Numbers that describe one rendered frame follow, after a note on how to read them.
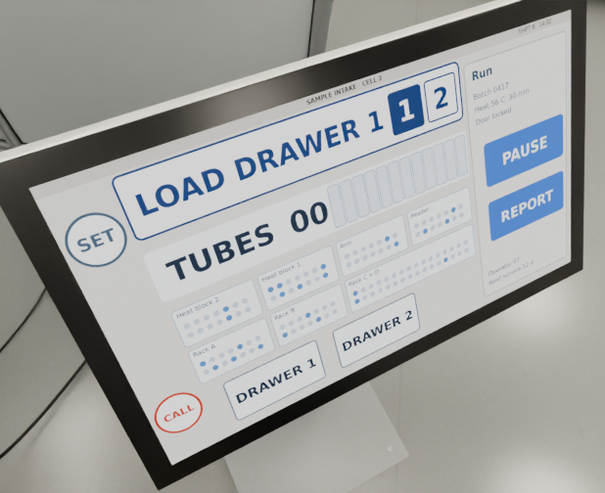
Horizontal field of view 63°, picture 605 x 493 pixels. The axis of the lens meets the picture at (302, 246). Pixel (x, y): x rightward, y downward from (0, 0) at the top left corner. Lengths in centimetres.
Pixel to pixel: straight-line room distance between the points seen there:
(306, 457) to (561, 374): 82
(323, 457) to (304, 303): 103
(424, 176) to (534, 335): 133
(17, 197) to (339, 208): 24
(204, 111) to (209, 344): 19
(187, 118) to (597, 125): 213
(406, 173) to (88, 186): 26
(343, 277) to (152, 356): 18
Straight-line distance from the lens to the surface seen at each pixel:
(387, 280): 48
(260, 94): 38
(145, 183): 37
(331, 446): 145
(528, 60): 52
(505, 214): 54
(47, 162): 37
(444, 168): 48
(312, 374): 49
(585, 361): 181
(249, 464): 143
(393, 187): 45
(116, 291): 40
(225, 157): 38
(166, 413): 46
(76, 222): 38
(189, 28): 133
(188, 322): 42
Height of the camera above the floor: 147
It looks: 62 degrees down
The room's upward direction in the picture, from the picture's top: 9 degrees clockwise
